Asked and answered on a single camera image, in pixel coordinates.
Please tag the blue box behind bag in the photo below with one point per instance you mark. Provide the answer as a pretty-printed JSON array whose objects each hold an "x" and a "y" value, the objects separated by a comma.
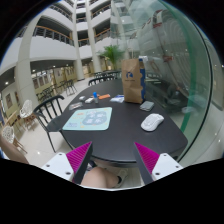
[{"x": 142, "y": 79}]

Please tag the white blue paper pack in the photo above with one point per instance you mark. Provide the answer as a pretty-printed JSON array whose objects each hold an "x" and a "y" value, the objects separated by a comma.
[{"x": 118, "y": 98}]

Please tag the green potted palm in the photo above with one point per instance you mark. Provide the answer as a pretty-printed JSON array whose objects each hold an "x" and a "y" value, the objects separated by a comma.
[{"x": 113, "y": 53}]

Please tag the blue capped small bottle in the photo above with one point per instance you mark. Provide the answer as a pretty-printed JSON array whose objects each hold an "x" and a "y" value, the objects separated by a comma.
[{"x": 95, "y": 96}]

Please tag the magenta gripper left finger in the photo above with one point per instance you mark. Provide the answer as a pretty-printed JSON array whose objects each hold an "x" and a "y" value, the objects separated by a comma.
[{"x": 78, "y": 159}]

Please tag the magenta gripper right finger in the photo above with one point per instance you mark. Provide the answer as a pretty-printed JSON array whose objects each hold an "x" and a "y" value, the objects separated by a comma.
[{"x": 146, "y": 160}]

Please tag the light blue mouse pad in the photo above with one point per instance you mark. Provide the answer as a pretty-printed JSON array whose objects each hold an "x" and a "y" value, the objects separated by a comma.
[{"x": 97, "y": 119}]

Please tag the white computer mouse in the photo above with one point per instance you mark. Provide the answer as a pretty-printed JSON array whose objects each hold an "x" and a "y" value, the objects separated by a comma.
[{"x": 151, "y": 122}]

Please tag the small grey object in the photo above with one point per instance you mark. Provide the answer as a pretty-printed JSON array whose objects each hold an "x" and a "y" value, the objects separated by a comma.
[{"x": 82, "y": 98}]

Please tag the grey small pouch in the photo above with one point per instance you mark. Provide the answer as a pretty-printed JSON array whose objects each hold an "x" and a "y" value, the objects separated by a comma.
[{"x": 147, "y": 106}]

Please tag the white lattice chair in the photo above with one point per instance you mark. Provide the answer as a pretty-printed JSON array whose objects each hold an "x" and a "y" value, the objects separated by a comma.
[
  {"x": 26, "y": 113},
  {"x": 9, "y": 135}
]

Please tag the orange flat card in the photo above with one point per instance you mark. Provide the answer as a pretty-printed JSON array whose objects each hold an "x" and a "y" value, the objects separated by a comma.
[{"x": 104, "y": 96}]

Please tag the white lattice chair lower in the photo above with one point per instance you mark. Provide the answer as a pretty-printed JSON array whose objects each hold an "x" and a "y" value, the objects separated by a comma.
[{"x": 9, "y": 135}]

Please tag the person's bare leg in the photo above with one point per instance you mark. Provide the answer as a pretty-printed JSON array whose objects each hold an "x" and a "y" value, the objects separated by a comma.
[{"x": 99, "y": 177}]

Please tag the black chair far end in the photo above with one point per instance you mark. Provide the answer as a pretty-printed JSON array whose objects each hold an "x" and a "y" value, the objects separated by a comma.
[{"x": 98, "y": 80}]

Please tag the clear plastic packet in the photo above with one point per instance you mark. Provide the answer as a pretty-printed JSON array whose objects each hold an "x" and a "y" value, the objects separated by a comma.
[{"x": 75, "y": 106}]

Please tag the black chair near table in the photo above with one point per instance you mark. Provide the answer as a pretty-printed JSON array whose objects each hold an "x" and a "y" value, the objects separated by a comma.
[{"x": 49, "y": 115}]

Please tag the brown paper bag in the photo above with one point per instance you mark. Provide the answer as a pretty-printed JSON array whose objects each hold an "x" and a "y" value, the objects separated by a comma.
[{"x": 131, "y": 81}]

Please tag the white small box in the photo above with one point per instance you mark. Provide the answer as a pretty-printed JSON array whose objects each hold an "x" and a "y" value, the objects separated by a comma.
[{"x": 89, "y": 100}]

